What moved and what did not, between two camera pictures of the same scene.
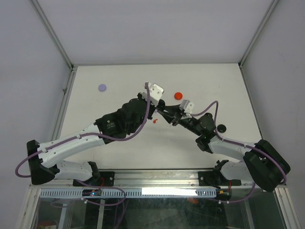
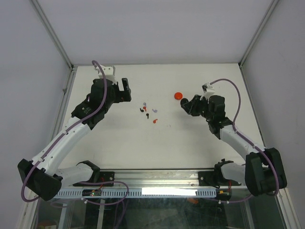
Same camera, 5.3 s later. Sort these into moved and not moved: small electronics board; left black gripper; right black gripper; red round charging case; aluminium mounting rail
Moved: right black gripper; left black gripper
Not moved: aluminium mounting rail; red round charging case; small electronics board
